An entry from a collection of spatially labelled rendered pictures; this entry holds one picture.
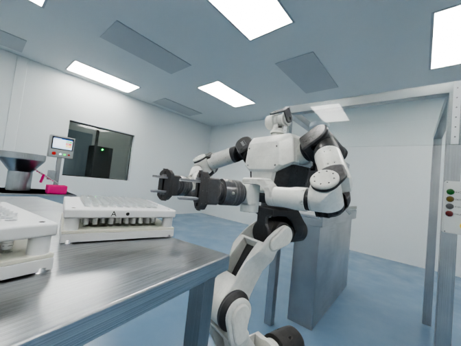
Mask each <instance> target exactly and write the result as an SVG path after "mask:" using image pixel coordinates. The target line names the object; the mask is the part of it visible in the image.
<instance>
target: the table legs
mask: <svg viewBox="0 0 461 346"><path fill-rule="evenodd" d="M214 285H215V277H213V278H211V279H210V280H208V281H206V282H204V283H202V284H200V285H198V286H196V287H194V288H192V289H191V290H189V299H188V306H187V318H186V323H185V335H184V342H183V346H208V343H209V330H210V324H211V311H212V305H213V292H214Z"/></svg>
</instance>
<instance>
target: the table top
mask: <svg viewBox="0 0 461 346"><path fill-rule="evenodd" d="M0 202H7V203H10V204H11V205H14V206H16V207H19V208H21V209H24V210H26V211H29V212H32V213H33V214H36V215H39V216H41V217H44V218H46V219H48V220H51V221H54V222H57V223H58V230H57V234H56V235H53V236H52V237H51V244H50V249H49V250H50V251H51V252H52V253H54V263H53V268H52V269H50V270H49V271H47V272H45V273H39V274H28V275H23V276H20V277H14V278H10V279H5V280H1V281H0V346H83V345H85V344H87V343H89V342H91V341H93V340H94V339H96V338H98V337H100V336H102V335H104V334H106V333H108V332H110V331H111V330H113V329H115V328H117V327H119V326H121V325H123V324H125V323H127V322H128V321H131V320H133V319H135V318H137V317H138V316H141V315H142V314H144V313H146V312H148V311H150V310H152V309H154V308H156V307H158V306H160V305H161V304H163V303H165V302H167V301H169V300H171V299H173V298H175V297H177V296H178V295H181V294H182V293H184V292H186V291H188V290H191V289H192V288H194V287H196V286H198V285H200V284H202V283H204V282H206V281H208V280H210V279H211V278H213V277H215V276H217V275H219V274H221V273H223V272H225V271H227V270H228V266H229V259H230V255H229V254H226V253H222V252H219V251H215V250H213V249H208V248H206V247H203V246H199V245H197V244H192V243H190V242H185V241H183V240H179V239H176V238H172V237H170V238H164V237H159V238H137V239H125V240H102V241H91V242H74V243H71V244H60V243H59V240H60V219H61V215H62V212H63V204H60V203H57V202H54V201H51V200H47V199H44V198H41V197H37V196H0Z"/></svg>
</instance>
